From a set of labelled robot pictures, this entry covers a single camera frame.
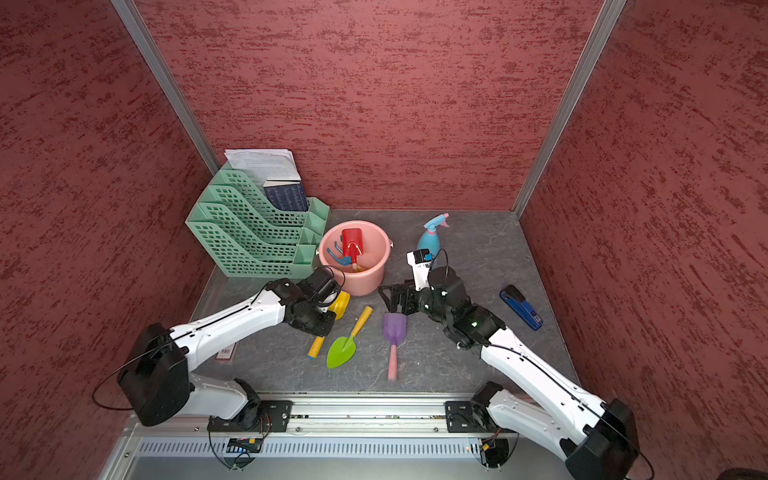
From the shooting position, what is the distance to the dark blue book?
107 cm

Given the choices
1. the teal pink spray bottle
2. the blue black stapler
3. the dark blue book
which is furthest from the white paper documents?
the blue black stapler

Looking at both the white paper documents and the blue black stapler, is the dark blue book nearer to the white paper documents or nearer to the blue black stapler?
the white paper documents

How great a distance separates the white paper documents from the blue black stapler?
0.85 meters

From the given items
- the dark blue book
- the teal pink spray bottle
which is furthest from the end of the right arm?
the dark blue book

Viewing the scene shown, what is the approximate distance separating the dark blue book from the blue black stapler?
82 cm

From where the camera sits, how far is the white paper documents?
100 centimetres

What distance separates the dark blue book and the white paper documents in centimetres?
2

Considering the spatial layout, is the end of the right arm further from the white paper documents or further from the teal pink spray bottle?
the white paper documents

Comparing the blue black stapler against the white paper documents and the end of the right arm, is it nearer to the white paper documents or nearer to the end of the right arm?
the end of the right arm

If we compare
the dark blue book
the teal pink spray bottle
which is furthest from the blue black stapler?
the dark blue book

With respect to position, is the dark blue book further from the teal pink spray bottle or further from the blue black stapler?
the blue black stapler

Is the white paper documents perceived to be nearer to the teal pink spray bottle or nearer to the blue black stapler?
the teal pink spray bottle

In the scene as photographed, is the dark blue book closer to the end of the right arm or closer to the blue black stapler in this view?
the end of the right arm

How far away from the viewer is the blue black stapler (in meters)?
0.91
